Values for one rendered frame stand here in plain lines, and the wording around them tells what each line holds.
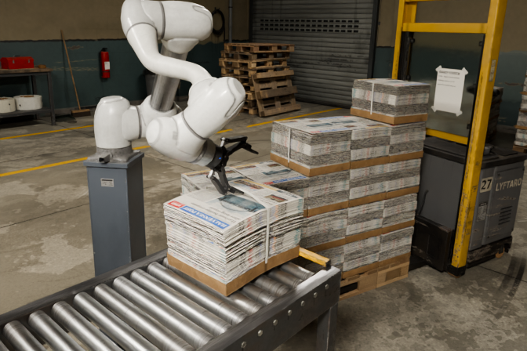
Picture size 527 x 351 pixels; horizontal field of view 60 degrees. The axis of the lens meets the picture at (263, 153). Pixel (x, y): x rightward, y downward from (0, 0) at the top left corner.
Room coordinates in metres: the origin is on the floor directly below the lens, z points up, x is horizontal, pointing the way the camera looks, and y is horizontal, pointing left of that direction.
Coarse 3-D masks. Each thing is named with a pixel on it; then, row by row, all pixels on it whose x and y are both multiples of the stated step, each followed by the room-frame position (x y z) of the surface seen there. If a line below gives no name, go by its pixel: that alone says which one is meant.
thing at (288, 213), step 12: (240, 180) 1.62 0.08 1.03; (252, 180) 1.64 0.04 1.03; (252, 192) 1.49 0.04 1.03; (264, 192) 1.50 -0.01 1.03; (276, 192) 1.51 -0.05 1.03; (288, 192) 1.53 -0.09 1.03; (276, 204) 1.38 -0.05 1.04; (288, 204) 1.42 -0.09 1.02; (300, 204) 1.48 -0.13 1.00; (276, 216) 1.38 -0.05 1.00; (288, 216) 1.42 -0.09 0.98; (300, 216) 1.47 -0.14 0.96; (276, 228) 1.38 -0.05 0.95; (288, 228) 1.43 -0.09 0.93; (300, 228) 1.49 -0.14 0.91; (276, 240) 1.39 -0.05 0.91; (288, 240) 1.44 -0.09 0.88; (276, 252) 1.39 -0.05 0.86
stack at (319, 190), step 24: (240, 168) 2.43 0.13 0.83; (264, 168) 2.44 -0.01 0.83; (288, 168) 2.49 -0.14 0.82; (360, 168) 2.49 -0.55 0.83; (384, 168) 2.60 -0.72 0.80; (312, 192) 2.32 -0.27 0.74; (336, 192) 2.40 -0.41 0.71; (360, 192) 2.50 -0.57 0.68; (384, 192) 2.60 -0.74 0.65; (312, 216) 2.33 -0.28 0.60; (336, 216) 2.40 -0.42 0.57; (360, 216) 2.51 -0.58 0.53; (312, 240) 2.33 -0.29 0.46; (360, 240) 2.52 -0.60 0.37; (312, 264) 2.33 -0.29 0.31; (336, 264) 2.42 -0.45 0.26; (360, 264) 2.52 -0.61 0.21; (360, 288) 2.53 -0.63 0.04
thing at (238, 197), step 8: (216, 192) 1.48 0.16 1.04; (232, 200) 1.41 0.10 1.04; (240, 200) 1.41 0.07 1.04; (248, 200) 1.41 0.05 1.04; (256, 208) 1.34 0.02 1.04; (264, 208) 1.35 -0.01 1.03; (272, 208) 1.36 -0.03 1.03; (264, 216) 1.33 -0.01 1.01; (272, 216) 1.36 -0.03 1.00; (264, 224) 1.33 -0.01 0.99; (272, 224) 1.37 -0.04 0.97; (264, 232) 1.34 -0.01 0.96; (272, 232) 1.37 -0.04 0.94; (264, 240) 1.34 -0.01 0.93; (264, 248) 1.35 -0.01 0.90; (264, 256) 1.35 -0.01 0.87
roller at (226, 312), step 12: (156, 264) 1.40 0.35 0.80; (156, 276) 1.36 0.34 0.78; (168, 276) 1.33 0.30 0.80; (180, 288) 1.27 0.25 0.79; (192, 288) 1.26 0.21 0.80; (192, 300) 1.23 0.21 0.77; (204, 300) 1.21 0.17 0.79; (216, 300) 1.19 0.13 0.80; (216, 312) 1.16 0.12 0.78; (228, 312) 1.14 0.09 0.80; (240, 312) 1.14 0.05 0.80
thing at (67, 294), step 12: (156, 252) 1.48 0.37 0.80; (132, 264) 1.39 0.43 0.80; (144, 264) 1.39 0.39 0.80; (96, 276) 1.31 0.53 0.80; (108, 276) 1.31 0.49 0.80; (72, 288) 1.24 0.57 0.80; (84, 288) 1.24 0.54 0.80; (36, 300) 1.17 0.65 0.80; (48, 300) 1.17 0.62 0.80; (60, 300) 1.17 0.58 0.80; (72, 300) 1.20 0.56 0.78; (96, 300) 1.26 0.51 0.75; (12, 312) 1.11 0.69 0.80; (24, 312) 1.11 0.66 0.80; (48, 312) 1.15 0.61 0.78; (0, 324) 1.05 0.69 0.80; (24, 324) 1.10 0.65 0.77; (60, 324) 1.17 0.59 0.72; (0, 336) 1.05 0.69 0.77; (36, 336) 1.12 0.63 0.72; (12, 348) 1.07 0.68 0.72
